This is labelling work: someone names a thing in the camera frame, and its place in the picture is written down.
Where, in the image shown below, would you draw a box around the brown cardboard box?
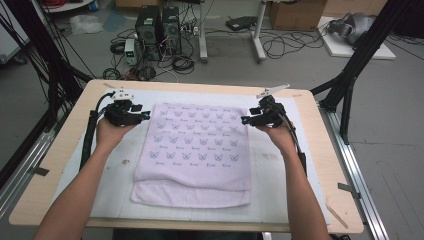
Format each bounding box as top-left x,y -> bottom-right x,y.
269,0 -> 328,32

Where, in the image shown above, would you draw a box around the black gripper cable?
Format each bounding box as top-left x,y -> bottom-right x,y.
78,91 -> 117,172
274,99 -> 309,177

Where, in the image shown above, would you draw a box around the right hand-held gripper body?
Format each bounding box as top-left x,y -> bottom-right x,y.
254,83 -> 291,129

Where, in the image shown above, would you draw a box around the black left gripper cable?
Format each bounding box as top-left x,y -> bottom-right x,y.
78,91 -> 117,172

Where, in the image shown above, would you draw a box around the black floor cable tangle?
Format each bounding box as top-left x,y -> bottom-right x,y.
259,29 -> 327,61

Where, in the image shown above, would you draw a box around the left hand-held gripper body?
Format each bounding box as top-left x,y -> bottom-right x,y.
104,87 -> 143,128

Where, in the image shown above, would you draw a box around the white grid mat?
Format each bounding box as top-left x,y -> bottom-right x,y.
44,88 -> 331,226

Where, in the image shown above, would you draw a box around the flat black device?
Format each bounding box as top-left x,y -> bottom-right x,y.
225,15 -> 258,32

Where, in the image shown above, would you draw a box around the light wooden table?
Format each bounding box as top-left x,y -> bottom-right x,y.
8,79 -> 365,234

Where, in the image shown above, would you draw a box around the white floor board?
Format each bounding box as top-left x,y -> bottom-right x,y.
316,15 -> 397,61

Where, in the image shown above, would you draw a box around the grey tape strip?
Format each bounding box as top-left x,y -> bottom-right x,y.
337,182 -> 362,200

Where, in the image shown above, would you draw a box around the narrow black computer tower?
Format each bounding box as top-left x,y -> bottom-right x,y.
161,6 -> 183,56

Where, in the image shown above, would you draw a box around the person's right hand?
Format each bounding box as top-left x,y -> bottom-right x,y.
257,120 -> 298,157

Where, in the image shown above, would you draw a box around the black tape strip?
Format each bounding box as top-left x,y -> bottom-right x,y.
33,165 -> 51,177

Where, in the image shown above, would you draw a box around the clear plastic bag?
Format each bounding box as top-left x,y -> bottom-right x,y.
69,14 -> 105,36

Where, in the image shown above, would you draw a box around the grey helmet device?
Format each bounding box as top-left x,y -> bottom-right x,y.
327,12 -> 376,46

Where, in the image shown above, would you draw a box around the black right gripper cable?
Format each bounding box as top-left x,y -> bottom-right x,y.
274,99 -> 309,177

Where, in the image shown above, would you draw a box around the white power supply box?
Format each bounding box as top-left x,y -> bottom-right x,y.
124,38 -> 139,66

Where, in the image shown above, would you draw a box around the black metal frame stand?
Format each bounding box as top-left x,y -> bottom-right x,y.
0,0 -> 95,132
309,0 -> 415,145

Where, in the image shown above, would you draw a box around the pale pink towel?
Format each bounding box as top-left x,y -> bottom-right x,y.
130,102 -> 252,210

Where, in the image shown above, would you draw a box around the round white table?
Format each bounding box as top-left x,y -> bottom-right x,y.
42,0 -> 95,14

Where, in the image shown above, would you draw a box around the person's left hand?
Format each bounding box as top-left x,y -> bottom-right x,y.
95,116 -> 137,155

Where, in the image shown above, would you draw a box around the wide black computer tower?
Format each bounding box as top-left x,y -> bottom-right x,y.
134,5 -> 164,62

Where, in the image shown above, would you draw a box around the white cabinet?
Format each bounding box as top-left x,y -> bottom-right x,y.
0,0 -> 32,65

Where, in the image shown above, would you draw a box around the coiled black cable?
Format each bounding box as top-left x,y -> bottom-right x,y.
171,54 -> 196,75

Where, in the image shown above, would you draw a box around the aluminium rail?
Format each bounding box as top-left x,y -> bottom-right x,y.
318,104 -> 391,240
0,129 -> 57,218

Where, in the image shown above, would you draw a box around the white desk leg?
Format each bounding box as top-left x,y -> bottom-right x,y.
198,0 -> 210,64
251,0 -> 268,64

